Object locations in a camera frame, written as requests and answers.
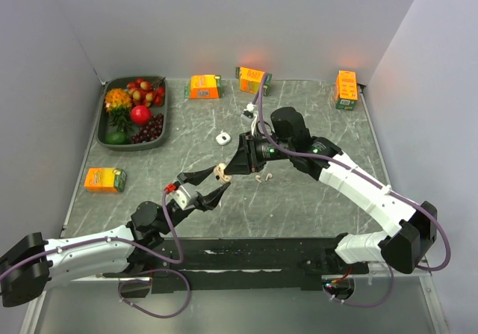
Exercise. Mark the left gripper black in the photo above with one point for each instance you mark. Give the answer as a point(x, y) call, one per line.
point(210, 200)

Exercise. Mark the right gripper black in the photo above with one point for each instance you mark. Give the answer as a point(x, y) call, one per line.
point(247, 159)

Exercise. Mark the pink earbud charging case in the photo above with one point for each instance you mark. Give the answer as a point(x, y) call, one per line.
point(219, 174)

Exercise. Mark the white earbud charging case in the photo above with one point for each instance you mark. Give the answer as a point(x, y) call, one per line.
point(223, 138)

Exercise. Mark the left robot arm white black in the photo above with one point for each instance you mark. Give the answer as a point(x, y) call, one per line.
point(36, 264)

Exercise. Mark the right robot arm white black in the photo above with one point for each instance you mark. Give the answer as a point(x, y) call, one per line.
point(407, 231)

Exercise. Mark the dark purple grape bunch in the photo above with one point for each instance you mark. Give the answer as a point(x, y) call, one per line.
point(151, 131)

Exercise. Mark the orange juice box back middle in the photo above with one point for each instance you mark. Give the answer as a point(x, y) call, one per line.
point(250, 79)

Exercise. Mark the orange juice box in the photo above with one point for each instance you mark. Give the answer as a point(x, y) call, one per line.
point(207, 86)
point(250, 79)
point(105, 180)
point(346, 90)

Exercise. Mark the orange juice box back left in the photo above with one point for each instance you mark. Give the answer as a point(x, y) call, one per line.
point(207, 86)

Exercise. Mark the red toy apple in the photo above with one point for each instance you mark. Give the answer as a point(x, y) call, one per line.
point(140, 115)

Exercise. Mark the green toy avocado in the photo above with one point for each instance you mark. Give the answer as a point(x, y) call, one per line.
point(117, 138)

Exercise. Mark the orange juice box front left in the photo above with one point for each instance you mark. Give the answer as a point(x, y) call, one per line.
point(105, 180)

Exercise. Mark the dark grey fruit tray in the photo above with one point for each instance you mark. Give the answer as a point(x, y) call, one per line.
point(103, 125)

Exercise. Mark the orange toy pineapple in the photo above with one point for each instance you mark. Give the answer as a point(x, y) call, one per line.
point(118, 105)

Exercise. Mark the orange juice box back right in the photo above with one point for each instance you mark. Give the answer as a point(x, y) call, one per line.
point(346, 90)

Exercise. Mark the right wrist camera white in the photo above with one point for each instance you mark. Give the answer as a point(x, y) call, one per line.
point(250, 114)

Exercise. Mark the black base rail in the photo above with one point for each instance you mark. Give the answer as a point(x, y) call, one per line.
point(247, 263)

